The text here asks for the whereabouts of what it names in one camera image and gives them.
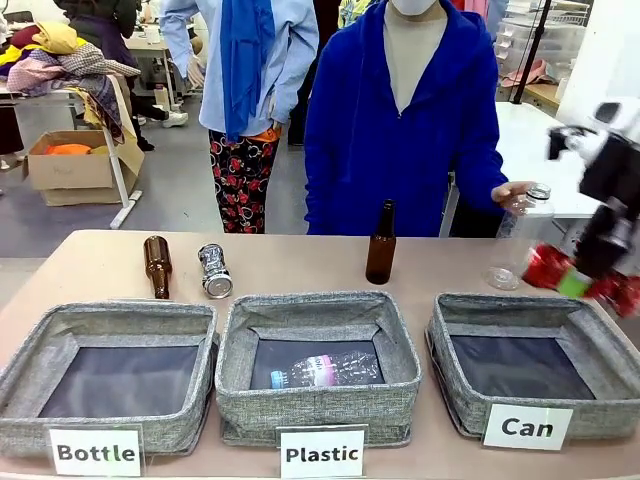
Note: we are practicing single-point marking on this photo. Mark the white shoe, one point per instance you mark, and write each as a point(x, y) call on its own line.
point(176, 119)

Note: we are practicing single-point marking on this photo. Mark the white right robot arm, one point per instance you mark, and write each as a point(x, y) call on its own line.
point(614, 116)

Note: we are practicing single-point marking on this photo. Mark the person in light blue shirt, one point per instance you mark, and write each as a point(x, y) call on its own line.
point(295, 60)

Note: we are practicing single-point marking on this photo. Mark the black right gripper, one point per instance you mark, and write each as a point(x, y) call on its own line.
point(614, 172)

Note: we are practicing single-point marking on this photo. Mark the grey fabric basket plastic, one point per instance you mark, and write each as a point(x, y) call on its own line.
point(320, 407)

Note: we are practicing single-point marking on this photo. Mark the red crushed can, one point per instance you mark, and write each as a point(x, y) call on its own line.
point(544, 270)

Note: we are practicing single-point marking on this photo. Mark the white label Plastic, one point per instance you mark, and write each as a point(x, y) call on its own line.
point(321, 454)

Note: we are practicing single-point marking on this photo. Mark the brown glass bottle stubby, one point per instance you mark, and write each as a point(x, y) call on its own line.
point(158, 262)

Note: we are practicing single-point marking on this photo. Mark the grey fabric basket can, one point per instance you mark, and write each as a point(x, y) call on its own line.
point(450, 360)

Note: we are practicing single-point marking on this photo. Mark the person in dark clothes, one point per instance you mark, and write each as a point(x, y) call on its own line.
point(105, 20)

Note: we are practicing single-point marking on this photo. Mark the crushed plastic bottle blue cap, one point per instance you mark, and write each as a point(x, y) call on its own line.
point(330, 371)

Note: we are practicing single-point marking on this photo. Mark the pink cloth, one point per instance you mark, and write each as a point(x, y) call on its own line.
point(525, 74)

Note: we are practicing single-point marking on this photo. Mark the person's left forearm blue sleeve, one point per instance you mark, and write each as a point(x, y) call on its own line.
point(482, 160)

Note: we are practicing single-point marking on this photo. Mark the white label Can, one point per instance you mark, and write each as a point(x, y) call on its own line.
point(527, 426)

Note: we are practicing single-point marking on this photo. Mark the person's left hand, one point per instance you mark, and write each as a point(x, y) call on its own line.
point(507, 192)

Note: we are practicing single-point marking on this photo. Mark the bystander's pale hand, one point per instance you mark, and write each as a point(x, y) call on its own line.
point(197, 71)

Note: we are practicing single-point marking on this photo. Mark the clear plastic bottle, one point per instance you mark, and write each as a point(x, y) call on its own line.
point(520, 235)

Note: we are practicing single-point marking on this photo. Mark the person in blue hoodie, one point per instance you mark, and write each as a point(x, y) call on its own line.
point(380, 150)

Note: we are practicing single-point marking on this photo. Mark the clear plastic storage drawers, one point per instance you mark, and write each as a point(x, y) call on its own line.
point(550, 42)

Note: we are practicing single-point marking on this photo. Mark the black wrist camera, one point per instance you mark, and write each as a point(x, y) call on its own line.
point(562, 142)

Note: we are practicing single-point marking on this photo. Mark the orange cloth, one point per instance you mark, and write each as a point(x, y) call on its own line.
point(67, 149)

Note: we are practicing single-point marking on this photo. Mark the brown glass bottle long neck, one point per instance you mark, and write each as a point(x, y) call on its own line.
point(381, 250)

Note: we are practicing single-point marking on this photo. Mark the black pole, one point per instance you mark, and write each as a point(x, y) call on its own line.
point(532, 50)

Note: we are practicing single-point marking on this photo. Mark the grey fabric basket bottle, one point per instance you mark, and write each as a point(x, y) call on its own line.
point(30, 375)

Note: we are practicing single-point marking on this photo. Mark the silver crushed can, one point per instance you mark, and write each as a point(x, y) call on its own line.
point(215, 270)

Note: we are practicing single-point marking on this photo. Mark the white label Bottle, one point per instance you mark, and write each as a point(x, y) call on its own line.
point(95, 452)

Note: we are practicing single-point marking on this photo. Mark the pile of colourful clothes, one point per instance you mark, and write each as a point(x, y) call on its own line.
point(55, 55)

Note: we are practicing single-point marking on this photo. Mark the white face mask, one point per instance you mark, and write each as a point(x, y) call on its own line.
point(412, 5)

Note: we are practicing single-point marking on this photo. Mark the blue scarf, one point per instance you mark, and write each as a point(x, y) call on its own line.
point(245, 65)

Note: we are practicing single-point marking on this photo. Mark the white folding table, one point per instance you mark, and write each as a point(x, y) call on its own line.
point(120, 175)

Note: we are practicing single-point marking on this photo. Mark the cardboard box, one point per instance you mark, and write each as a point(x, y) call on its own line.
point(70, 172)

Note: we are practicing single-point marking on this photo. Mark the white side table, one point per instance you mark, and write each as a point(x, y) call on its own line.
point(530, 145)

